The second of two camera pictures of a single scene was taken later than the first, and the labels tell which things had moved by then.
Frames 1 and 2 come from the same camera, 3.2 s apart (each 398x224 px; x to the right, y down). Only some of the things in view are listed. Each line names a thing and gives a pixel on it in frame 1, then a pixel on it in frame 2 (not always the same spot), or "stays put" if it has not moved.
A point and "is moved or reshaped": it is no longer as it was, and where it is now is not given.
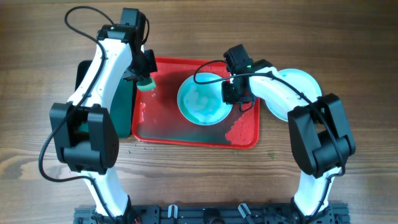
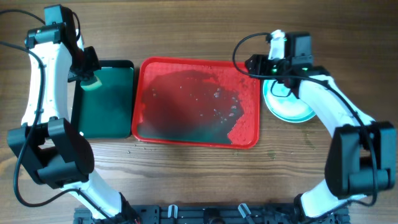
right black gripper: (228, 98) → (260, 64)
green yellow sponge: (146, 84) is moved or reshaped
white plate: (202, 104) is moved or reshaped
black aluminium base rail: (251, 214) stays put
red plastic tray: (157, 122) stays put
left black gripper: (152, 67) → (95, 65)
